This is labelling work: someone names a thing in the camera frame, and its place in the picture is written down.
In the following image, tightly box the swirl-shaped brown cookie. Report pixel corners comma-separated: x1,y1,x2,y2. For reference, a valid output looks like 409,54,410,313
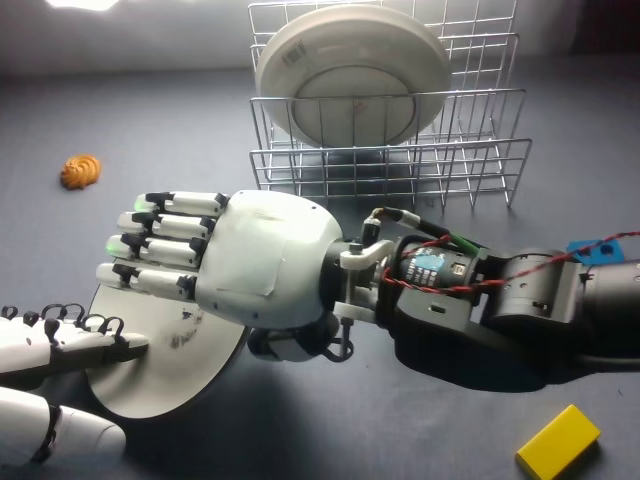
59,154,104,191

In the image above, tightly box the white plate with dark rim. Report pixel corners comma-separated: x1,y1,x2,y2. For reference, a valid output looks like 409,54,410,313
84,282,251,419
254,8,451,149

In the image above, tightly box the blue block with two holes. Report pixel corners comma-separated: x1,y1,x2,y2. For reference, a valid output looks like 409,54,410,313
566,238,626,265

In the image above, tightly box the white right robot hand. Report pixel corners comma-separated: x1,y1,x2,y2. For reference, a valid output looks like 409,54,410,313
95,188,351,364

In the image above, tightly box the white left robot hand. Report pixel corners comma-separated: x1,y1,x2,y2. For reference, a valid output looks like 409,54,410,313
0,302,151,466

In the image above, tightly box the silver wire dish rack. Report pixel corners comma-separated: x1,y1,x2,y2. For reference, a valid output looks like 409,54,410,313
247,0,534,216

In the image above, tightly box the yellow rectangular block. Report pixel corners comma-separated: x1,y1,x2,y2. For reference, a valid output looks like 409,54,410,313
514,404,601,480

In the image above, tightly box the thick green cable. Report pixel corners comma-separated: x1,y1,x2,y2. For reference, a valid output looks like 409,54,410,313
443,233,485,255

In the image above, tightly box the thick black cable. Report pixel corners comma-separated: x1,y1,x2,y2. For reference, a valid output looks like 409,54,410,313
367,207,451,242

